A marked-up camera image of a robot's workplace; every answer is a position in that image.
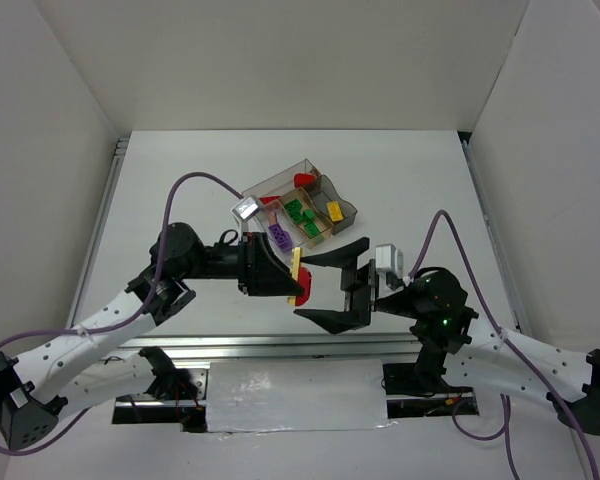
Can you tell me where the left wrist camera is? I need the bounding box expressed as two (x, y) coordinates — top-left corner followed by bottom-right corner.
(231, 195), (263, 235)

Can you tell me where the clear smoky container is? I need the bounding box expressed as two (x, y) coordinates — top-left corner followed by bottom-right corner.
(242, 159), (321, 199)

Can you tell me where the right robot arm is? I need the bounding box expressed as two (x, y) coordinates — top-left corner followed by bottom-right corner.
(291, 237), (600, 436)

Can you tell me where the purple lego brick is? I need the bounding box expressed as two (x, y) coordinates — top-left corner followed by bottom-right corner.
(268, 224), (293, 251)

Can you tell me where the dark grey container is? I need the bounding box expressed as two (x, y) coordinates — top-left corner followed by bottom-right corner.
(303, 175), (358, 235)

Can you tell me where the yellow lego plate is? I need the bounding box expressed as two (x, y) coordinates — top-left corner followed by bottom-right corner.
(287, 247), (302, 306)

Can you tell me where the red arch lego brick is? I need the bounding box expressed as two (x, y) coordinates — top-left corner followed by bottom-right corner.
(293, 266), (312, 307)

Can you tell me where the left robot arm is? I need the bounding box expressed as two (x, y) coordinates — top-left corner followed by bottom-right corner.
(0, 223), (305, 456)

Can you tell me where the clear small container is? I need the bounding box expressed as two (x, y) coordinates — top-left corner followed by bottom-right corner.
(257, 209), (308, 255)

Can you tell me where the yellow curved lego brick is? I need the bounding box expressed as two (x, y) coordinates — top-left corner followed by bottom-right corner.
(326, 201), (344, 224)

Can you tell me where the green lego plate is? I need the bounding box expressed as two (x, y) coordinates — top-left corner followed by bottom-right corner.
(303, 222), (321, 238)

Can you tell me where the small green lego brick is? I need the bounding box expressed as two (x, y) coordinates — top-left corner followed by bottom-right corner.
(290, 212), (305, 224)

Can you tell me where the purple cloud lego piece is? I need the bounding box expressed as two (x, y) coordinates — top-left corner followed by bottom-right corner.
(278, 239), (293, 252)

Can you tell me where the aluminium rail frame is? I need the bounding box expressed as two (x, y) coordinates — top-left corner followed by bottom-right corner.
(70, 130), (523, 359)

